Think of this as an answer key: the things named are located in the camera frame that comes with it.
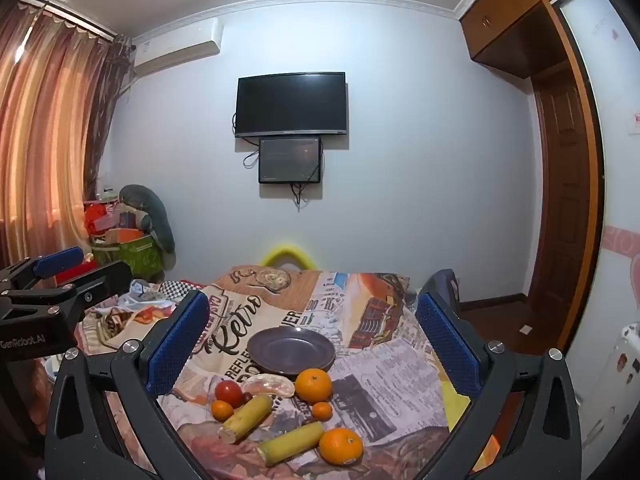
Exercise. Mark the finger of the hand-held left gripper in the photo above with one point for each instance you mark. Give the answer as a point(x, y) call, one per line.
point(102, 280)
point(57, 260)

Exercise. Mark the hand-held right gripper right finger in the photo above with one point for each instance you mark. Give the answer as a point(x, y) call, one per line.
point(447, 347)

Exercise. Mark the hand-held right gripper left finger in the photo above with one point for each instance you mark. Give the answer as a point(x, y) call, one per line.
point(177, 347)

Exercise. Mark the red tomato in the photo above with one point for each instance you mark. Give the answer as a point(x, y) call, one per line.
point(229, 393)

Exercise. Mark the small mandarin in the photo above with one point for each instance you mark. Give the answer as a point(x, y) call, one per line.
point(222, 410)
point(322, 411)

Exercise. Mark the yellow sugarcane piece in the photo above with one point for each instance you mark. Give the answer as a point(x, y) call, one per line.
point(246, 417)
point(291, 444)

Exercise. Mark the peeled pomelo segment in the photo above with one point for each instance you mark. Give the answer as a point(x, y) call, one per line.
point(270, 386)

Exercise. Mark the purple plate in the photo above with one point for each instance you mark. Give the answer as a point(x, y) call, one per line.
point(291, 352)

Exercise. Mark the large orange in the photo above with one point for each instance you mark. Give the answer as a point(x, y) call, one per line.
point(313, 385)
point(341, 446)

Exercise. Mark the green bag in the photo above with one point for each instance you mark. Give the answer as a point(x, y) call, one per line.
point(132, 255)

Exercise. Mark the red box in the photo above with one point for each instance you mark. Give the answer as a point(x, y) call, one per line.
point(100, 220)

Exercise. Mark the checkered cloth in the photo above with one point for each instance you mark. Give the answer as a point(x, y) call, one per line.
point(175, 288)

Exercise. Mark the grey plush toy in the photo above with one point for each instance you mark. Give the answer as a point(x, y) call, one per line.
point(157, 220)

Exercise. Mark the orange sheer curtain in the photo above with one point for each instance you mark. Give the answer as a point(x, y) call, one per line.
point(45, 135)

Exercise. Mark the printed retro tablecloth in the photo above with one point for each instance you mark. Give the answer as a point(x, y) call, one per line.
point(300, 305)

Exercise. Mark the yellow chair back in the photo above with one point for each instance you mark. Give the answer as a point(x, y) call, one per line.
point(290, 251)

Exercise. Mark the brown curtain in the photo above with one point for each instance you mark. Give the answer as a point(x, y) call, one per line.
point(107, 110)

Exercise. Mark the white appliance with stickers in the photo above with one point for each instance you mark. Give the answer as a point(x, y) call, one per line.
point(617, 385)

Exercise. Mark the brown wooden door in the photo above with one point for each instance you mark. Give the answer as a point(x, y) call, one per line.
point(565, 185)

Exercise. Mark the white air conditioner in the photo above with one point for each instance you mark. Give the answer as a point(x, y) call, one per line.
point(175, 47)

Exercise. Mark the wooden overhead cabinet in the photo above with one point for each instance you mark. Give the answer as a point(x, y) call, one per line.
point(515, 15)

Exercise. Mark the small black wall monitor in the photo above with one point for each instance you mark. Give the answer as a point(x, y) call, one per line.
point(290, 160)

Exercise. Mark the black wall television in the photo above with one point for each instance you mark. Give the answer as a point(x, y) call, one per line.
point(291, 104)

